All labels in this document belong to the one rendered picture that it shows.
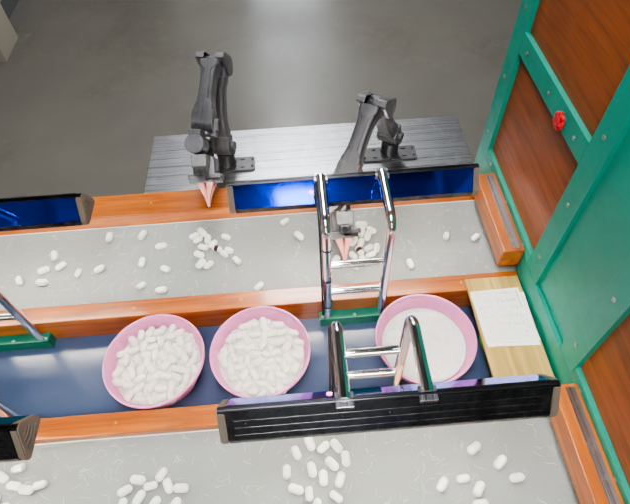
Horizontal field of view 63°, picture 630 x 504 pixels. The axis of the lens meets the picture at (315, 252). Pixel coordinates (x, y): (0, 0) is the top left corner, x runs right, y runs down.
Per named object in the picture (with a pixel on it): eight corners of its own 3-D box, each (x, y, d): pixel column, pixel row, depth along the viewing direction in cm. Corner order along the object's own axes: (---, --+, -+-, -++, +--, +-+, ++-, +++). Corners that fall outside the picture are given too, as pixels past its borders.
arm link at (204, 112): (214, 127, 155) (225, 40, 163) (185, 126, 156) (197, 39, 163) (224, 145, 167) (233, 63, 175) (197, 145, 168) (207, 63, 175)
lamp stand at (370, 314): (315, 272, 161) (309, 169, 125) (379, 268, 161) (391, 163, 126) (320, 326, 150) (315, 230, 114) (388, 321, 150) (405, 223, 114)
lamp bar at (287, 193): (230, 191, 133) (225, 171, 127) (469, 173, 134) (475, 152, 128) (229, 215, 128) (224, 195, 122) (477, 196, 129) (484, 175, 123)
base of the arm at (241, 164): (252, 154, 183) (252, 141, 187) (196, 158, 183) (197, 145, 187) (255, 171, 190) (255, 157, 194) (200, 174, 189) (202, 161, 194)
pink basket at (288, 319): (203, 344, 148) (196, 329, 140) (288, 309, 154) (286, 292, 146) (235, 429, 133) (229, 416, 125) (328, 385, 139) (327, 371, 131)
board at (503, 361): (463, 281, 147) (464, 279, 146) (516, 277, 147) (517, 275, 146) (496, 392, 127) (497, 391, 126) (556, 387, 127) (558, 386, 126)
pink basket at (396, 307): (353, 354, 144) (354, 339, 137) (411, 294, 155) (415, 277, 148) (431, 419, 133) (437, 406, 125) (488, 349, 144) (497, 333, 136)
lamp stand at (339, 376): (326, 396, 137) (322, 312, 101) (400, 390, 138) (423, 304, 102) (332, 471, 126) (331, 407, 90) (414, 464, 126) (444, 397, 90)
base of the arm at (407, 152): (419, 143, 184) (416, 130, 188) (364, 147, 184) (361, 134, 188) (417, 159, 190) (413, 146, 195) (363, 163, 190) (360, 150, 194)
